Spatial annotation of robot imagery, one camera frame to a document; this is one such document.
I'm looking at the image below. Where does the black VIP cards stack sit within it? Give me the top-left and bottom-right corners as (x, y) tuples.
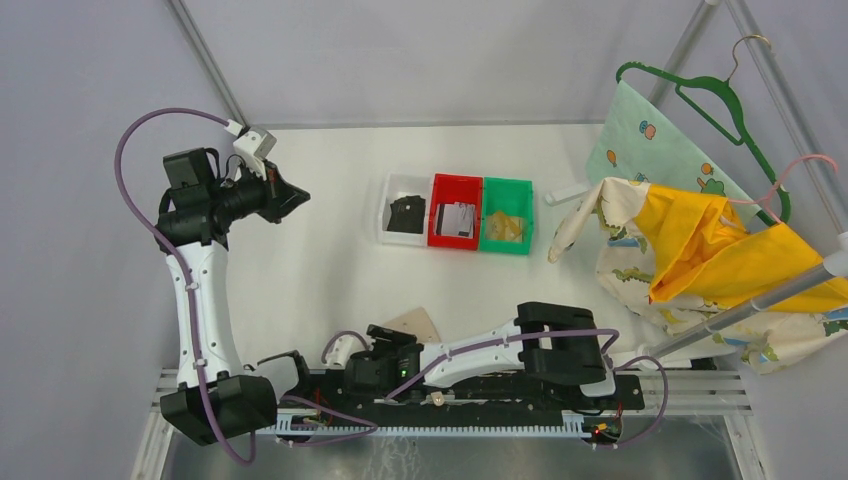
(386, 195), (427, 234)

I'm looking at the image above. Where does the white cards stack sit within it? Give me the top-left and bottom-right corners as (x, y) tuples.
(434, 202), (476, 238)

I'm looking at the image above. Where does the metal clothes rail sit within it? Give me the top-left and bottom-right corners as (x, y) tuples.
(645, 232), (847, 360)

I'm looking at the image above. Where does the green clothes hanger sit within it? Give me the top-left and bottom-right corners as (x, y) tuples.
(614, 62), (792, 227)

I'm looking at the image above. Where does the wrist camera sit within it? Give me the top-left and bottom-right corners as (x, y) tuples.
(323, 335), (363, 370)
(225, 119), (277, 180)

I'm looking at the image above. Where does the light green cartoon cloth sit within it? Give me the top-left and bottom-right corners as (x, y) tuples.
(586, 81), (791, 221)

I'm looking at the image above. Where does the yellow cloth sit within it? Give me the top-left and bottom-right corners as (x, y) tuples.
(633, 185), (823, 308)

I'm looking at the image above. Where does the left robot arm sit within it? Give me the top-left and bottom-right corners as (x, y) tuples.
(155, 148), (314, 446)

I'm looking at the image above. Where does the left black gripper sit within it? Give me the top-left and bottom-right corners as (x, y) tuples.
(210, 157), (310, 224)

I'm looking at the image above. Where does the white plastic bin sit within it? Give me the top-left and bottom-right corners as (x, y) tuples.
(377, 173), (433, 247)

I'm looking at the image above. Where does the green plastic bin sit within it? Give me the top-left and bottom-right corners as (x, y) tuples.
(479, 177), (535, 255)

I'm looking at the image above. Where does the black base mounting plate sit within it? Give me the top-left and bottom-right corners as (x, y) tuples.
(288, 370), (646, 428)

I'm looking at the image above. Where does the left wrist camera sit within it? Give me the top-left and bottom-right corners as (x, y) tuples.
(225, 119), (277, 180)

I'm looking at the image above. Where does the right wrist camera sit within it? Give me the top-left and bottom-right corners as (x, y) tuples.
(323, 335), (363, 370)

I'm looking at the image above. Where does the gold cards stack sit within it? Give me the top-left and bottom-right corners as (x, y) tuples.
(485, 211), (525, 243)

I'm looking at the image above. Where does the aluminium rail frame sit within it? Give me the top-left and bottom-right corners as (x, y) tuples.
(151, 369), (752, 416)

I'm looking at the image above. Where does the red plastic bin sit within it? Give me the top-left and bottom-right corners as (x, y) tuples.
(427, 173), (483, 251)

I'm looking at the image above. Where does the pink clothes hanger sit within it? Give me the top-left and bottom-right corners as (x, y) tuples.
(725, 153), (841, 228)

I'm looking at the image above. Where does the white slotted cable duct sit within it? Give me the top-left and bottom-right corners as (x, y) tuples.
(257, 412), (591, 440)

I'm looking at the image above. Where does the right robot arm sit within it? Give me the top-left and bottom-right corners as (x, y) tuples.
(322, 302), (619, 408)

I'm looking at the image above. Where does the cream cartoon print cloth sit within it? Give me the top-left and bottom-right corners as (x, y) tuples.
(548, 177), (847, 374)

